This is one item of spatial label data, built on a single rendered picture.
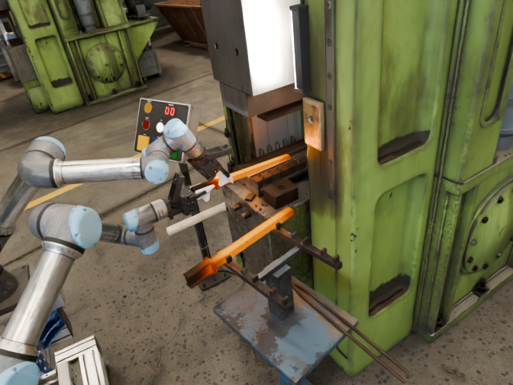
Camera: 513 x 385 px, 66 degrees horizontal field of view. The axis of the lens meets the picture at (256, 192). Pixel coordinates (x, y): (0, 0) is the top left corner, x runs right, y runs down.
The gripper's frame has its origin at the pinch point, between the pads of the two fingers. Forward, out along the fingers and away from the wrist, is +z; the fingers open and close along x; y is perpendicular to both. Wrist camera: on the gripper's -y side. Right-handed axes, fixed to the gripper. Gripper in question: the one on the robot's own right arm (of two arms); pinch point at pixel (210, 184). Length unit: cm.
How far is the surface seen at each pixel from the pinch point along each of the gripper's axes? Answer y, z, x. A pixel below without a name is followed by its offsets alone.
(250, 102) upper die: -30.9, 17.8, 8.1
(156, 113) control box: -13, 3, -60
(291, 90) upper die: -30.5, 36.4, 8.1
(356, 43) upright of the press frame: -54, 31, 47
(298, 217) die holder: 16.5, 26.0, 22.1
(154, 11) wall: 33, 288, -869
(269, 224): -1.2, 2.0, 39.1
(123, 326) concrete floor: 102, -49, -55
